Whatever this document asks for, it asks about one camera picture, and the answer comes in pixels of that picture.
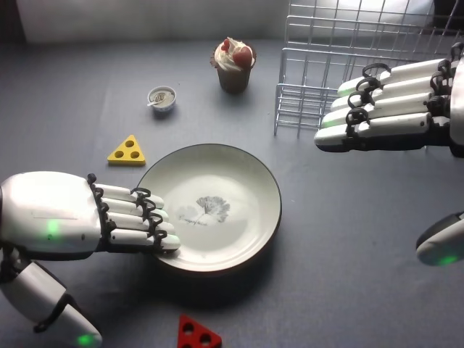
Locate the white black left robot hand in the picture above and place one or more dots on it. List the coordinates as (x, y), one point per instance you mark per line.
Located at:
(47, 206)

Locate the yellow triangle block with holes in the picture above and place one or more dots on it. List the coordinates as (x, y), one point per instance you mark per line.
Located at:
(127, 150)

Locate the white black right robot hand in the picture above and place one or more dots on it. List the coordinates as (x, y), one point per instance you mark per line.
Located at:
(391, 127)

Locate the red triangle block with holes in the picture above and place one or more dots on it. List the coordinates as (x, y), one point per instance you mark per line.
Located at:
(192, 337)

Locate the cupcake with red hearts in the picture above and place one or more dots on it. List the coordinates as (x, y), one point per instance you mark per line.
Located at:
(233, 69)

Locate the small white spoon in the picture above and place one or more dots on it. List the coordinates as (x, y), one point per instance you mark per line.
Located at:
(154, 103)

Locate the small blue white bowl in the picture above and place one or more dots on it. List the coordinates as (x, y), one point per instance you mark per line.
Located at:
(165, 108)

